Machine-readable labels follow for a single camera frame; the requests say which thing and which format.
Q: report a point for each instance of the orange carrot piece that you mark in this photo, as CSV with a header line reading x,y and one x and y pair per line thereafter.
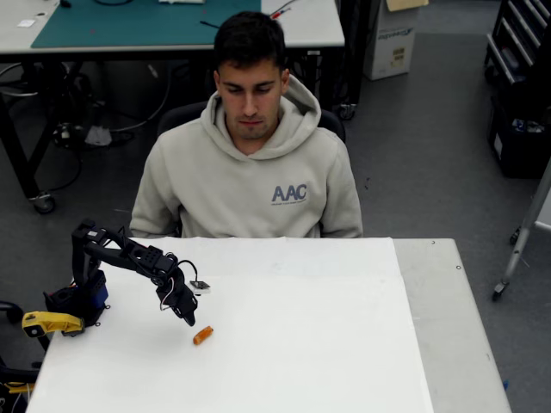
x,y
202,336

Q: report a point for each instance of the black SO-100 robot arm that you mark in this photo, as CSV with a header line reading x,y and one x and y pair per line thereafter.
x,y
129,256

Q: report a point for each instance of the large white paper sheet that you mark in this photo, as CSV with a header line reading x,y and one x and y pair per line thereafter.
x,y
280,322

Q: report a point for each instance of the man in beige hoodie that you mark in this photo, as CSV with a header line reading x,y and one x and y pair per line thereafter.
x,y
241,185

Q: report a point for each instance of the yellow spring clamp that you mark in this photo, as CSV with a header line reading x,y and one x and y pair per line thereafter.
x,y
49,320

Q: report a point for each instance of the grey caster wheel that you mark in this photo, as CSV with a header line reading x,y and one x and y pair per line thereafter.
x,y
347,112
44,203

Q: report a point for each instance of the black chair armrest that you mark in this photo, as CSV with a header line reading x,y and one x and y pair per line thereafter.
x,y
10,310

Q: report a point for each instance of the white cloth on floor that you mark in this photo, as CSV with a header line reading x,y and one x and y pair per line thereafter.
x,y
98,135

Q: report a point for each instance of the green cutting mat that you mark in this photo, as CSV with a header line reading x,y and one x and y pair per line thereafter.
x,y
129,26

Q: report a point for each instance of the red pen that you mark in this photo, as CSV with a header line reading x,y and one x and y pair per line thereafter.
x,y
280,12

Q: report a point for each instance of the small white paper label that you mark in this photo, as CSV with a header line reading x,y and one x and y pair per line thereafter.
x,y
26,23

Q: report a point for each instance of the white carton box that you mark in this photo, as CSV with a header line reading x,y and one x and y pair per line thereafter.
x,y
389,47

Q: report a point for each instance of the grey metal stand leg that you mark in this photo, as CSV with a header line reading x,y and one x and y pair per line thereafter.
x,y
523,241

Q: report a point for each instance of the black storage crate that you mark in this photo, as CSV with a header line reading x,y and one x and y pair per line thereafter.
x,y
518,150

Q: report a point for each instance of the brown cardboard flap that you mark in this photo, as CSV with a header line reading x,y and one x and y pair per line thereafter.
x,y
404,3

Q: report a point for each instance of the black drawer cabinet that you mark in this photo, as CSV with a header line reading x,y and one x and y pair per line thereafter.
x,y
521,30

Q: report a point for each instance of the small wrist camera board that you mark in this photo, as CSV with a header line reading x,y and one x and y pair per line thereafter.
x,y
200,286

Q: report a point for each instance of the grey workbench with black frame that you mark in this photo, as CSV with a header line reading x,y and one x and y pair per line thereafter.
x,y
310,26

